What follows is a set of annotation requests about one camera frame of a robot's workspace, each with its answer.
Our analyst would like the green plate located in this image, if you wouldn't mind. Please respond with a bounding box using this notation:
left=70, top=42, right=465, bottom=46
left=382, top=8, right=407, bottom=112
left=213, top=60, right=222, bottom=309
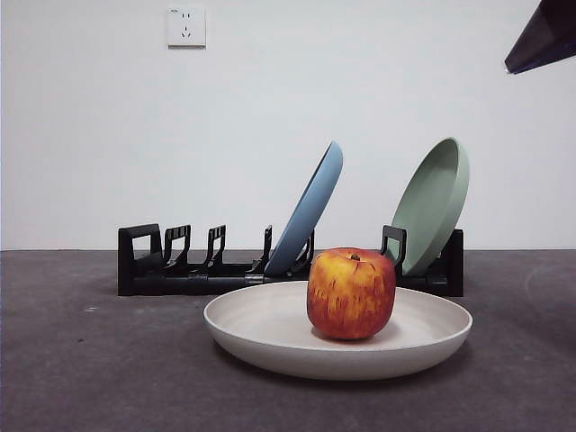
left=387, top=137, right=472, bottom=277

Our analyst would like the cream yellow plate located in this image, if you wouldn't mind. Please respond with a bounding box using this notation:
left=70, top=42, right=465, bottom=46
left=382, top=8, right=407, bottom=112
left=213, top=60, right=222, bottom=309
left=202, top=279, right=474, bottom=382

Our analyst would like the red yellow apple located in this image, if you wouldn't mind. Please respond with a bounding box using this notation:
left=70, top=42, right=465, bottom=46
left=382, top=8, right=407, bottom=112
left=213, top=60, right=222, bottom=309
left=306, top=247, right=398, bottom=342

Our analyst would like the black plate rack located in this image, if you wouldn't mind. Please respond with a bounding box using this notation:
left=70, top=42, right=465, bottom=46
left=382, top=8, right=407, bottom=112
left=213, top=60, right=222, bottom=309
left=117, top=223, right=465, bottom=298

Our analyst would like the blue plate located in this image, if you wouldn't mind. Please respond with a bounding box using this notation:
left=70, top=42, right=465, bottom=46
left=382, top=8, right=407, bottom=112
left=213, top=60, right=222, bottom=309
left=263, top=140, right=345, bottom=275

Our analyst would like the white wall socket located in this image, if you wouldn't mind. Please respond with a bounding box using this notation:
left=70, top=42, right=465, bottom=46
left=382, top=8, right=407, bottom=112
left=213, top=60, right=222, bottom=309
left=167, top=6, right=208, bottom=50

